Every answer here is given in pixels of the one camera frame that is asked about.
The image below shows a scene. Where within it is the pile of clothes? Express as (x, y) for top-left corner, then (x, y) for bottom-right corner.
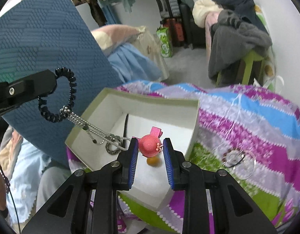
(192, 0), (273, 79)

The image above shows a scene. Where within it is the black spiral hair tie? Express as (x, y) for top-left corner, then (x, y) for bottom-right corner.
(38, 66), (121, 150)

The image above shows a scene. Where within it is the orange bead hair clip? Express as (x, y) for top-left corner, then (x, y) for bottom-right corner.
(147, 156), (161, 167)

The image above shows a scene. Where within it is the green plastic stool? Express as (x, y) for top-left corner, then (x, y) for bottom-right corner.
(215, 51), (265, 87)

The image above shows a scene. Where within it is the pink hat hair clip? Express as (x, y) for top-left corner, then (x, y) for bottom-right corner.
(139, 127), (164, 157)

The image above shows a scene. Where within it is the black suitcase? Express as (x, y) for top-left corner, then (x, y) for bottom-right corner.
(179, 3), (207, 51)

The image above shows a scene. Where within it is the striped floral blanket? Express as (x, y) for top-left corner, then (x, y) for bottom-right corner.
(67, 80), (300, 234)

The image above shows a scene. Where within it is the clear bangle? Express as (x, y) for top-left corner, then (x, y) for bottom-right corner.
(234, 151), (256, 177)

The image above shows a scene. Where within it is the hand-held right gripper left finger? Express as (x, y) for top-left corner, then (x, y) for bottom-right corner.
(22, 138), (139, 234)

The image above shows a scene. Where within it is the black hair stick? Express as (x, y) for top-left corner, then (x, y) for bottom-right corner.
(123, 113), (130, 149)

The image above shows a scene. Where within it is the blue quilted cushion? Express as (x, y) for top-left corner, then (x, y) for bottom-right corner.
(0, 0), (124, 168)

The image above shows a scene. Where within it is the beige floral bag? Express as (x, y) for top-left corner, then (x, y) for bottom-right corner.
(132, 26), (170, 81)

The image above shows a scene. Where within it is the green patterned mat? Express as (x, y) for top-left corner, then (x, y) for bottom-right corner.
(254, 4), (277, 79)

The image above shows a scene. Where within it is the green shopping bag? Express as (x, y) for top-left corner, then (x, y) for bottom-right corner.
(156, 26), (174, 58)

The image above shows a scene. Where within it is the grey-green cardboard box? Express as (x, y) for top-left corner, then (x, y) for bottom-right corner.
(65, 88), (199, 212)

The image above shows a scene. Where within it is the pink beige pillow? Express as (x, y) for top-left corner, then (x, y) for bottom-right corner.
(91, 24), (141, 54)

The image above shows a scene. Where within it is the red suitcase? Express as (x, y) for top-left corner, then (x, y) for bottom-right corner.
(163, 18), (185, 48)

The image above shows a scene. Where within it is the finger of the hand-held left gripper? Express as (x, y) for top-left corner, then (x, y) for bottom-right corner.
(0, 69), (58, 118)

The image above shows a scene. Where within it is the black cord bracelet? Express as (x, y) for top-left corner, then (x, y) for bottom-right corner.
(223, 150), (247, 169)

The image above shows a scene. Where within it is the pale patterned bedding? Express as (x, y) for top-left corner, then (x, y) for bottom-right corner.
(0, 126), (51, 226)

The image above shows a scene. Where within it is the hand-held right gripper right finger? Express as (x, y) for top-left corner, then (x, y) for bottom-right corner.
(163, 138), (278, 234)

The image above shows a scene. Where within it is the light blue cloth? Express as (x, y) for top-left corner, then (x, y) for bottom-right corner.
(107, 43), (163, 84)

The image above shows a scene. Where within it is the white plastic bag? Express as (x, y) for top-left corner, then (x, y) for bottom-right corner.
(253, 75), (285, 93)

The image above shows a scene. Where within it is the grey beaded ring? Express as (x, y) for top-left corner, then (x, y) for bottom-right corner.
(105, 139), (122, 156)

